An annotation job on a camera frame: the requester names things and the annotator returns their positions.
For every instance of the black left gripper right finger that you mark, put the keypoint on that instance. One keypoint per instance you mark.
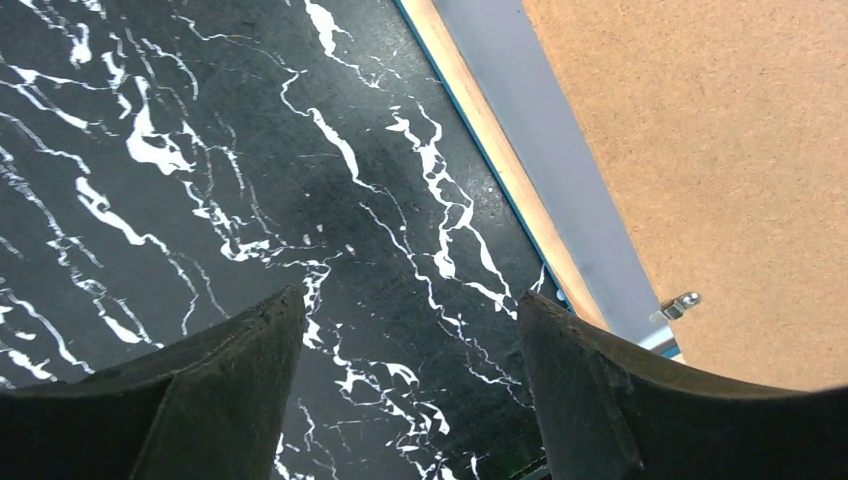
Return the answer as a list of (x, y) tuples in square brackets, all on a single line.
[(609, 409)]

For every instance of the blue wooden picture frame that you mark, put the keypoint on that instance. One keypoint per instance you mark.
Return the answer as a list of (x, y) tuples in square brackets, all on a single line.
[(442, 51)]

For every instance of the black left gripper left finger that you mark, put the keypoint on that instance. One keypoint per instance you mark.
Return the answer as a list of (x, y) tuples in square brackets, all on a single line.
[(210, 406)]

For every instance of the brown cardboard backing board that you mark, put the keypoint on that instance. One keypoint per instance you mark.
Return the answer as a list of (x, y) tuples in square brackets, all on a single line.
[(720, 129)]

